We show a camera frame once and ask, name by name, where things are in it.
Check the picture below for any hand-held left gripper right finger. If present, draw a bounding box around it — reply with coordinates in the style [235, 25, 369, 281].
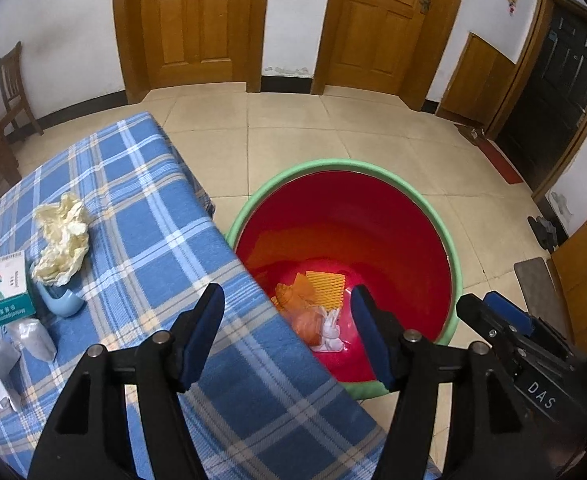
[350, 284, 557, 480]

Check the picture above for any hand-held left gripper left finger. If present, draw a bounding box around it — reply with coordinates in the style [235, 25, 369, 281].
[27, 283, 226, 480]

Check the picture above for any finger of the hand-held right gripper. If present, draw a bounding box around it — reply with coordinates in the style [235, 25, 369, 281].
[456, 293, 573, 377]
[482, 290, 575, 359]

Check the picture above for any white foam net wrap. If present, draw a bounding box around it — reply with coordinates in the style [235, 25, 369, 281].
[309, 307, 345, 354]

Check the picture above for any wide yellow foam net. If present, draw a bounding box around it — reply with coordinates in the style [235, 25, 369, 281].
[305, 270, 347, 309]

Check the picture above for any orange mesh net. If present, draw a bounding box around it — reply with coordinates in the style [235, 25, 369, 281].
[271, 270, 327, 344]

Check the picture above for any red basin with green rim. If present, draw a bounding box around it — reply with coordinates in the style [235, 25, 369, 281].
[224, 158, 462, 401]

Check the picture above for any cream paper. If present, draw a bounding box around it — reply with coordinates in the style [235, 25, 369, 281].
[32, 192, 90, 287]

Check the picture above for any grey floor mat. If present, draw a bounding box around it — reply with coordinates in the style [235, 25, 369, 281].
[513, 257, 570, 342]

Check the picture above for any pair of dark slippers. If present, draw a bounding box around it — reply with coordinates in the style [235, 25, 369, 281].
[527, 214, 559, 254]

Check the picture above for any wooden cabinet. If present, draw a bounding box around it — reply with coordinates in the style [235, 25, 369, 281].
[547, 204, 587, 357]

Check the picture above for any light blue cup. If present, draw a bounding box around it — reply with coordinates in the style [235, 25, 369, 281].
[36, 281, 84, 319]

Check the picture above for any red floor mat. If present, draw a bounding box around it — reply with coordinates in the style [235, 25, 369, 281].
[472, 131, 523, 187]

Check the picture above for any clear plastic wrap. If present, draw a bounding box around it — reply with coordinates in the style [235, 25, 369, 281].
[7, 319, 57, 362]

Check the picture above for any teal white cardboard box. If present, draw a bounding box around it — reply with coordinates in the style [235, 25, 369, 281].
[0, 254, 37, 327]

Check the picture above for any white crumpled tissue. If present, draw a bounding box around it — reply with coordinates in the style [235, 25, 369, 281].
[0, 334, 22, 411]

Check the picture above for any black metal door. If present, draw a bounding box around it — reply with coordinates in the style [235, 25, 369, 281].
[483, 0, 587, 202]

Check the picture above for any brown panelled wooden door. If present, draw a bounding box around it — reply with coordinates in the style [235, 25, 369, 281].
[112, 0, 272, 106]
[312, 0, 473, 112]

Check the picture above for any low wooden wall panel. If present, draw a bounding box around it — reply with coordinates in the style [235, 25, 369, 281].
[437, 32, 517, 129]

